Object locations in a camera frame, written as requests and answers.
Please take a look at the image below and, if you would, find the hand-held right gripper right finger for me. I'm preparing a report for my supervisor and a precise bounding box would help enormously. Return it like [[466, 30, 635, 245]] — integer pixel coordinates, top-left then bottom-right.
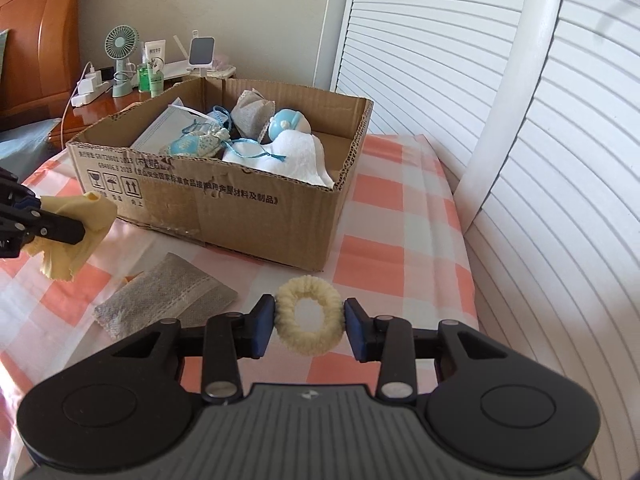
[[344, 297, 512, 404]]

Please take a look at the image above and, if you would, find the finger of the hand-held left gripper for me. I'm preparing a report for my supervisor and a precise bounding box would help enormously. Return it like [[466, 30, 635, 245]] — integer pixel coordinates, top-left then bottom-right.
[[21, 209, 87, 246], [0, 171, 44, 212]]

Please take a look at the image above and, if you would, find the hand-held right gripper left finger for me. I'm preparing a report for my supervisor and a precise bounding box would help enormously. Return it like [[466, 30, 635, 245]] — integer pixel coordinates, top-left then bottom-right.
[[107, 295, 276, 407]]

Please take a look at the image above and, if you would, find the cream hair scrunchie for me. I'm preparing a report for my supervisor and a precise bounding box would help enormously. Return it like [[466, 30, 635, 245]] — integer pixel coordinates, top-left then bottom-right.
[[274, 276, 347, 359]]

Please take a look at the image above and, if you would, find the yellow cloth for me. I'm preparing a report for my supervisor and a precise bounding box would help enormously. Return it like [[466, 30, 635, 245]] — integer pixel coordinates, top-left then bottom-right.
[[22, 191, 119, 282]]

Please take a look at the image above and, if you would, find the brown cardboard box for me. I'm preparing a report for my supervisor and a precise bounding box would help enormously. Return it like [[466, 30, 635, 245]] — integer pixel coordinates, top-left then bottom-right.
[[65, 76, 375, 272]]

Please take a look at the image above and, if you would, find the blue face mask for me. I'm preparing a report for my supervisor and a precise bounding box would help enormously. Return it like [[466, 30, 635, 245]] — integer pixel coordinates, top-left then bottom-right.
[[130, 105, 216, 154]]

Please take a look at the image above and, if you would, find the blue floral sachet bag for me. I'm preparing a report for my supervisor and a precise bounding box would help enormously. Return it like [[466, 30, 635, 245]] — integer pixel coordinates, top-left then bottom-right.
[[160, 127, 231, 159]]

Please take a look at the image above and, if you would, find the grey fabric pouch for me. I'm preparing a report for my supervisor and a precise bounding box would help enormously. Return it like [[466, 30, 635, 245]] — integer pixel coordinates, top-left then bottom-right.
[[94, 252, 239, 339], [231, 89, 277, 140]]

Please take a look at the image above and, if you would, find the blue bedding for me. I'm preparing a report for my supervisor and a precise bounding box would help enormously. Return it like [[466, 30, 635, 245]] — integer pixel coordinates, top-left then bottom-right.
[[0, 117, 66, 181]]

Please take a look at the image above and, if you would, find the orange white checked tablecloth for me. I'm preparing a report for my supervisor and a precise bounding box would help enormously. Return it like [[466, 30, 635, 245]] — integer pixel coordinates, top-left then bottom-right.
[[0, 132, 481, 480]]

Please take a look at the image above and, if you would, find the wooden nightstand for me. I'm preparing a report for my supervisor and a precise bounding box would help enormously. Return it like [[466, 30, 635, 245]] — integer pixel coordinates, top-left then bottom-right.
[[47, 77, 201, 149]]

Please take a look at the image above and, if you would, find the white power strip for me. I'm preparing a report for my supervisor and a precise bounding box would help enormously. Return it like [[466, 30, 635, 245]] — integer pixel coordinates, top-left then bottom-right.
[[71, 82, 111, 109]]

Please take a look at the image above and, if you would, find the wooden bed headboard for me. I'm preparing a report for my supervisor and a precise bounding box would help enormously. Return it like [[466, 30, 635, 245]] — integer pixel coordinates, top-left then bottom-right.
[[0, 0, 96, 122]]

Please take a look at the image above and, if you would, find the green pump bottle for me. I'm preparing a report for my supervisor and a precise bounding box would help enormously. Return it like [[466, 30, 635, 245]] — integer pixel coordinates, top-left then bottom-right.
[[149, 57, 165, 100]]

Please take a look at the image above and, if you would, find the green desk fan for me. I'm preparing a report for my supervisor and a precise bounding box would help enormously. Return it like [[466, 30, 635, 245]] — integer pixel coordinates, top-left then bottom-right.
[[105, 27, 140, 99]]

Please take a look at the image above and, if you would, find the white router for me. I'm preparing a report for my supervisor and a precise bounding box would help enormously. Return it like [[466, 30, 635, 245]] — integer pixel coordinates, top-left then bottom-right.
[[162, 35, 236, 81]]

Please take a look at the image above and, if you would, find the blue white plush ball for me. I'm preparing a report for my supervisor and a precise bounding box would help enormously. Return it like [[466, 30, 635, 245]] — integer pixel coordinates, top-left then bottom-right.
[[267, 108, 314, 144]]

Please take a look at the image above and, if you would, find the white stand with blue panel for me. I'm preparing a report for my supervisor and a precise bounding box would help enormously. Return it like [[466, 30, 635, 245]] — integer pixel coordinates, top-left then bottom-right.
[[190, 31, 216, 77]]

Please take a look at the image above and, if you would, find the white louvered door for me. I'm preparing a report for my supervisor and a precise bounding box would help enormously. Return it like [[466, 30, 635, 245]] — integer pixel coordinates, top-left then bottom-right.
[[470, 0, 640, 411], [330, 0, 531, 171]]

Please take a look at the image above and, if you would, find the white cable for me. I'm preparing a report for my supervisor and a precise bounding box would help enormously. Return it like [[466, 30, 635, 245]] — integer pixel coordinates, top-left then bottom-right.
[[59, 102, 76, 149]]

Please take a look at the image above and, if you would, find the blue cord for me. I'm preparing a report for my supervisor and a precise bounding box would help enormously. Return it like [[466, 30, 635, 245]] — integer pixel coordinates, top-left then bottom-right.
[[185, 105, 287, 164]]

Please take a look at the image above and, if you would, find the white door post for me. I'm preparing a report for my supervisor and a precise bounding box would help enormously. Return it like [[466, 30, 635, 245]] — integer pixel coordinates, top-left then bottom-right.
[[452, 0, 569, 234]]

